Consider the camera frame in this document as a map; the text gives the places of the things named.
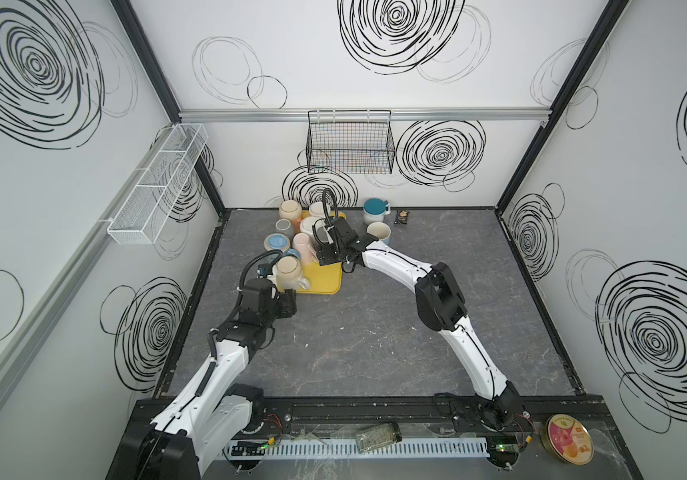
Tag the black wire wall basket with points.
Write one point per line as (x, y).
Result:
(350, 141)

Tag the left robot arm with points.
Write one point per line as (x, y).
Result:
(187, 436)

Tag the clear plastic packet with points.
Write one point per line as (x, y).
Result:
(378, 436)

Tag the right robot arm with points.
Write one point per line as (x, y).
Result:
(440, 306)

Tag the white slotted cable duct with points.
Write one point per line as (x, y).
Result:
(410, 448)

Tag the pink orange round tin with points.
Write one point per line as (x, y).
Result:
(566, 438)

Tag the small dark snack packet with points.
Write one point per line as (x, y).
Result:
(402, 217)

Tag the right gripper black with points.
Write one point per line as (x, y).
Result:
(325, 252)

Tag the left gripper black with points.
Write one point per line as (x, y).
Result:
(287, 298)

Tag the white wire wall shelf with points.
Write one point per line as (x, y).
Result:
(149, 206)

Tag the beige mug back left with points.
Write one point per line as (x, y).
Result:
(293, 211)

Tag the blue butterfly mug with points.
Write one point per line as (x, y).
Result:
(277, 241)

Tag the teal lidded white mug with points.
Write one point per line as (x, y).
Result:
(375, 210)

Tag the cream mug with handle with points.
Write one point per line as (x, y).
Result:
(307, 226)

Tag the beige speckled mug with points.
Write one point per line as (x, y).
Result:
(289, 275)

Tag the pink mug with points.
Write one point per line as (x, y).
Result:
(305, 245)

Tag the yellow plastic tray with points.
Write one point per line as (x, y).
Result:
(325, 280)

